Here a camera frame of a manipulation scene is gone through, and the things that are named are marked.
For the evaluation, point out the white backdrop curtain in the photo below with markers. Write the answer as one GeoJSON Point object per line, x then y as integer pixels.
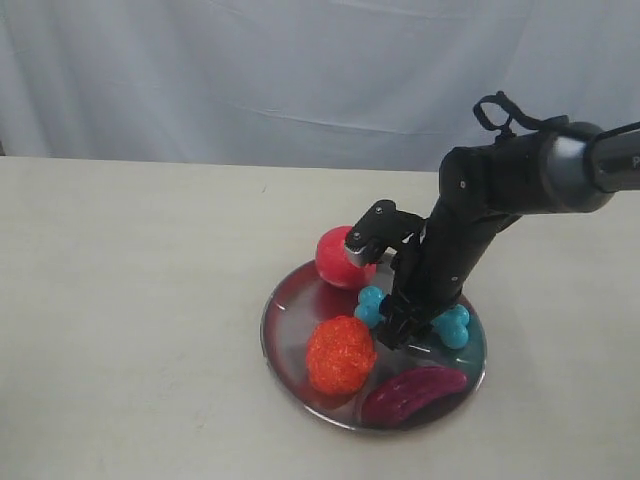
{"type": "Point", "coordinates": [354, 84]}

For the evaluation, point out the teal toy bone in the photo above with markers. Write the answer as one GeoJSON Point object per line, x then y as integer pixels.
{"type": "Point", "coordinates": [450, 327]}

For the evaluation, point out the red apple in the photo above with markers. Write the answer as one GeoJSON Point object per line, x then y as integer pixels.
{"type": "Point", "coordinates": [333, 265]}

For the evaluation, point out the purple toy eggplant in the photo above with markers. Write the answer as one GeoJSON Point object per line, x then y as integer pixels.
{"type": "Point", "coordinates": [400, 397]}

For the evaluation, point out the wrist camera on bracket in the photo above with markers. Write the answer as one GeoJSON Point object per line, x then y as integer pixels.
{"type": "Point", "coordinates": [381, 227]}

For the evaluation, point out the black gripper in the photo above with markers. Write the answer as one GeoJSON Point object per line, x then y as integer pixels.
{"type": "Point", "coordinates": [429, 278]}

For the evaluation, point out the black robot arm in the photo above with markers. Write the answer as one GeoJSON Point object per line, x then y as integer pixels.
{"type": "Point", "coordinates": [482, 191]}

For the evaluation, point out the orange textured ball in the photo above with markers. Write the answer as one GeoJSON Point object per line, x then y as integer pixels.
{"type": "Point", "coordinates": [340, 355]}

